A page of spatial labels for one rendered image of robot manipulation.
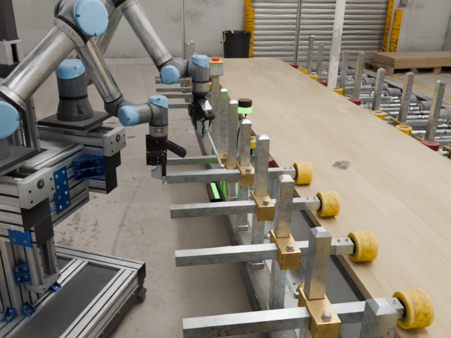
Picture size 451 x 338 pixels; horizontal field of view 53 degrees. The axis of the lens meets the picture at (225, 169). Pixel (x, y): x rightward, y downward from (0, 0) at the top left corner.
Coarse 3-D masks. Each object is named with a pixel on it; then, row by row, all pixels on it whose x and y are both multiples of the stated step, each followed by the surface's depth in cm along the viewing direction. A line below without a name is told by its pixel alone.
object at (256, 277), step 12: (192, 120) 324; (204, 144) 264; (216, 168) 230; (228, 216) 184; (228, 228) 182; (240, 228) 172; (240, 240) 167; (240, 264) 159; (252, 264) 149; (264, 264) 153; (252, 276) 146; (264, 276) 147; (252, 288) 141; (264, 288) 141; (252, 300) 141; (264, 300) 136; (264, 336) 127; (276, 336) 122; (288, 336) 122
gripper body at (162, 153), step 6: (150, 138) 175; (156, 138) 174; (162, 138) 175; (150, 144) 176; (156, 144) 177; (150, 150) 177; (156, 150) 178; (162, 150) 178; (150, 156) 177; (156, 156) 177; (162, 156) 178; (150, 162) 177; (156, 162) 178; (162, 162) 178
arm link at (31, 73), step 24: (72, 0) 139; (96, 0) 138; (72, 24) 136; (96, 24) 140; (48, 48) 135; (72, 48) 141; (24, 72) 133; (48, 72) 137; (0, 96) 129; (24, 96) 134; (0, 120) 129
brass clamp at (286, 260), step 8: (272, 232) 120; (272, 240) 119; (280, 240) 116; (288, 240) 116; (280, 248) 113; (296, 248) 113; (280, 256) 112; (288, 256) 111; (296, 256) 112; (280, 264) 113; (288, 264) 112; (296, 264) 113
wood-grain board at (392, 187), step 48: (240, 96) 292; (288, 96) 294; (336, 96) 297; (288, 144) 206; (336, 144) 208; (384, 144) 209; (384, 192) 160; (432, 192) 161; (384, 240) 131; (432, 240) 131; (384, 288) 110; (432, 288) 110; (432, 336) 95
